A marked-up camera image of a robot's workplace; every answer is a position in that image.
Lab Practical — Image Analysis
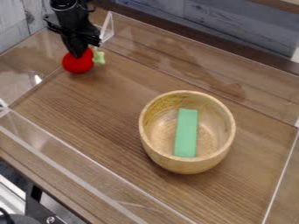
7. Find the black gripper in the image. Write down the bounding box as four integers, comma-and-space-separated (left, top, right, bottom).
42, 0, 101, 58

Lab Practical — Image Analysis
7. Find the red plush strawberry toy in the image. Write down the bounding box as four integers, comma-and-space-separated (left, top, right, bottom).
61, 47, 105, 74

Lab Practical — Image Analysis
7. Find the wooden bowl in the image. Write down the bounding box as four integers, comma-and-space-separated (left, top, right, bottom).
139, 90, 236, 174

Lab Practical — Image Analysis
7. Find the green rectangular block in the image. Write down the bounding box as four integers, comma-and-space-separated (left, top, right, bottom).
172, 108, 199, 158

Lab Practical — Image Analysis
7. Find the clear acrylic tray wall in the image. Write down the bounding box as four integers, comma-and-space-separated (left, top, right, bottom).
0, 11, 299, 224

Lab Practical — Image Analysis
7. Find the black table leg bracket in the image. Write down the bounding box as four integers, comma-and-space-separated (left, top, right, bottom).
24, 185, 66, 224

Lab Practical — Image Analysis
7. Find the black cable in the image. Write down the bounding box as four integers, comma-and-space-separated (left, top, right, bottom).
0, 206, 16, 224

